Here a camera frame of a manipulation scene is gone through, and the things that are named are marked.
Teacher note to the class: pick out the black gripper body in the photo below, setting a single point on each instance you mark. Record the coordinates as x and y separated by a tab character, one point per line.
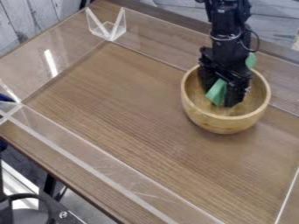
229	50

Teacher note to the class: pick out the black metal bracket base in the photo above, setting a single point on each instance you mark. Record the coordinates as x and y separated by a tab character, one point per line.
60	215

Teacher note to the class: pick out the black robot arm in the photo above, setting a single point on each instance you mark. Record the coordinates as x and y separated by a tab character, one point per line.
229	17

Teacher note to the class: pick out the clear acrylic tray wall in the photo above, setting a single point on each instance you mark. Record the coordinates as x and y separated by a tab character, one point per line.
96	116

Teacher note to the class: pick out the blue object at left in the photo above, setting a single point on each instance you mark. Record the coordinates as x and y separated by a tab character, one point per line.
4	98

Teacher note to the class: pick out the light wooden bowl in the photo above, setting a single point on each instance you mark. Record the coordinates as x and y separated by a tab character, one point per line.
218	119

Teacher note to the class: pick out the black table leg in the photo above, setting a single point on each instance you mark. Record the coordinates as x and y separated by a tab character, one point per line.
50	185

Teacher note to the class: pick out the green rectangular block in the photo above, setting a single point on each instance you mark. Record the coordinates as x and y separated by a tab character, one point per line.
217	93

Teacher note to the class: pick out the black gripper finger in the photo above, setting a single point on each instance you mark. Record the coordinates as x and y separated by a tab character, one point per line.
207	78
237	91

